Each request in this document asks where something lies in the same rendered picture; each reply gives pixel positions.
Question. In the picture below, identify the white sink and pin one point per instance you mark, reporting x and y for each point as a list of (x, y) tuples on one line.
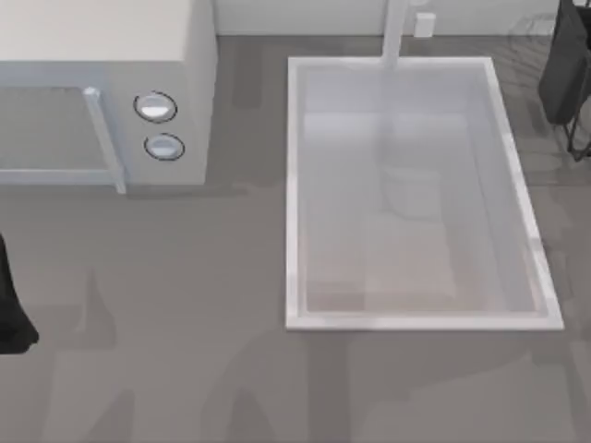
[(406, 221)]

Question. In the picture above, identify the small microwave knob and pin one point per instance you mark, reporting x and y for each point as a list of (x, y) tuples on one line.
[(164, 147)]

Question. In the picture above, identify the large microwave knob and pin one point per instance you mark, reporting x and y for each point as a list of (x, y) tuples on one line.
[(155, 107)]

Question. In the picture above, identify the tall white tap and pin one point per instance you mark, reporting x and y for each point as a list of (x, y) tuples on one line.
[(393, 32)]

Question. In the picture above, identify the pale microwave oven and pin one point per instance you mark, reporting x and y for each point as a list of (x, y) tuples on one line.
[(92, 37)]

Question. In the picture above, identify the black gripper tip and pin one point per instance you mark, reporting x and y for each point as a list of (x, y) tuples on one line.
[(14, 318)]

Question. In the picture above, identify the white wall socket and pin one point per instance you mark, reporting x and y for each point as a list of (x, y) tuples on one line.
[(424, 25)]

